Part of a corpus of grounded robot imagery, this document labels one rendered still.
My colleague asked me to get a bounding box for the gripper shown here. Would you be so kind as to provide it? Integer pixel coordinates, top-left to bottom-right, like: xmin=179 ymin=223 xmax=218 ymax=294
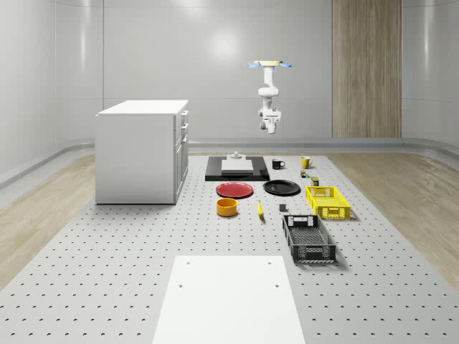
xmin=258 ymin=105 xmax=283 ymax=121

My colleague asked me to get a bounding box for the drone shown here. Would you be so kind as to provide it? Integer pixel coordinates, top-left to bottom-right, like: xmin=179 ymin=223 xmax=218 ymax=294
xmin=246 ymin=59 xmax=293 ymax=70

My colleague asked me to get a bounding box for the black plate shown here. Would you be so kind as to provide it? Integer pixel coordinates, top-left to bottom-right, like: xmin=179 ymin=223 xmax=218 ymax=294
xmin=262 ymin=179 xmax=302 ymax=197

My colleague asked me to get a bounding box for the red plate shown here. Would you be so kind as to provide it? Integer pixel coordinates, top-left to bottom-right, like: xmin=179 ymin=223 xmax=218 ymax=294
xmin=215 ymin=181 xmax=255 ymax=199

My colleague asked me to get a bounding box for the yellow bowl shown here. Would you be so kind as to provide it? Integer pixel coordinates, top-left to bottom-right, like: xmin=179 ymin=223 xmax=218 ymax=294
xmin=216 ymin=198 xmax=238 ymax=218

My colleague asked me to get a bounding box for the yellow basket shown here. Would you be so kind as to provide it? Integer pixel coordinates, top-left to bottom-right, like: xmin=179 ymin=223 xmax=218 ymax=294
xmin=305 ymin=186 xmax=352 ymax=220

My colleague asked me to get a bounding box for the white cabinet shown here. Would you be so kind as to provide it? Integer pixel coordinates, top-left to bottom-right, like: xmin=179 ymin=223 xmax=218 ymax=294
xmin=95 ymin=99 xmax=190 ymax=206

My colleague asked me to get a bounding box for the dark grey basket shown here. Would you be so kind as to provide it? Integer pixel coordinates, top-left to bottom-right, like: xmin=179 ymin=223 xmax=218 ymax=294
xmin=281 ymin=214 xmax=338 ymax=265

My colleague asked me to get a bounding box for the white board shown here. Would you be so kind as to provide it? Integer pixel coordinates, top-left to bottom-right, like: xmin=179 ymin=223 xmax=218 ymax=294
xmin=152 ymin=255 xmax=306 ymax=344

